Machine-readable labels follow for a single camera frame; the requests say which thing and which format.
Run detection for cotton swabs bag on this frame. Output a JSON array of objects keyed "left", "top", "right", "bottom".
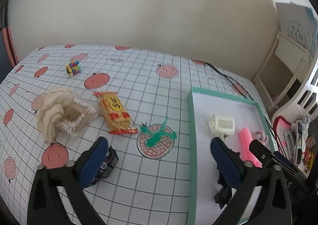
[{"left": 56, "top": 97, "right": 98, "bottom": 137}]

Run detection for pink black wall strip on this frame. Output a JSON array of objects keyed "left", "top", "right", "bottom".
[{"left": 1, "top": 27, "right": 19, "bottom": 68}]

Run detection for pink hair roller clip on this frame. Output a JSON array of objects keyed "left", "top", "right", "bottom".
[{"left": 239, "top": 127, "right": 262, "bottom": 167}]

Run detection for black cable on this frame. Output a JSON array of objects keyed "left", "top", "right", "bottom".
[{"left": 205, "top": 63, "right": 256, "bottom": 102}]

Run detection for small orange toy figures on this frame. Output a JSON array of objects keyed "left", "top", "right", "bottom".
[{"left": 303, "top": 135, "right": 317, "bottom": 174}]

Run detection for pastel scrunchie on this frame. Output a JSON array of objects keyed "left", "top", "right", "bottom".
[{"left": 253, "top": 130, "right": 269, "bottom": 145}]

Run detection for green plastic hair clip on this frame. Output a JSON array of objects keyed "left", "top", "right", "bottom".
[{"left": 140, "top": 116, "right": 177, "bottom": 147}]

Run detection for small white plastic box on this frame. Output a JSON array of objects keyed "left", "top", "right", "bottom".
[{"left": 208, "top": 115, "right": 235, "bottom": 136}]

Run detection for colourful bead bracelet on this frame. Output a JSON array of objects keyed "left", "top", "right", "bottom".
[{"left": 65, "top": 60, "right": 82, "bottom": 77}]

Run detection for white printed book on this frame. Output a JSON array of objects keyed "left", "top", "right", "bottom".
[{"left": 275, "top": 2, "right": 317, "bottom": 57}]

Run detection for cream mesh bath sponge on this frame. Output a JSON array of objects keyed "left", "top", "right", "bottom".
[{"left": 37, "top": 88, "right": 74, "bottom": 144}]

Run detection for teal rimmed white tray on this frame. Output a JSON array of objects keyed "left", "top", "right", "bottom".
[{"left": 186, "top": 87, "right": 271, "bottom": 224}]

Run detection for red yellow snack packet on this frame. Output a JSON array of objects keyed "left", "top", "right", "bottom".
[{"left": 94, "top": 91, "right": 139, "bottom": 135}]

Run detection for white cutout headboard shelf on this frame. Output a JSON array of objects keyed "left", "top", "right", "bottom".
[{"left": 271, "top": 53, "right": 317, "bottom": 125}]

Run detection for white side shelf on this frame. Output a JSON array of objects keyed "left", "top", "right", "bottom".
[{"left": 253, "top": 32, "right": 313, "bottom": 112}]

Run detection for pomegranate print grid bedsheet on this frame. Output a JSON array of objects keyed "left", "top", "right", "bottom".
[{"left": 1, "top": 45, "right": 267, "bottom": 224}]

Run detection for black toy car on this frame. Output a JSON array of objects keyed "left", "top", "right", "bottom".
[{"left": 92, "top": 146, "right": 119, "bottom": 185}]

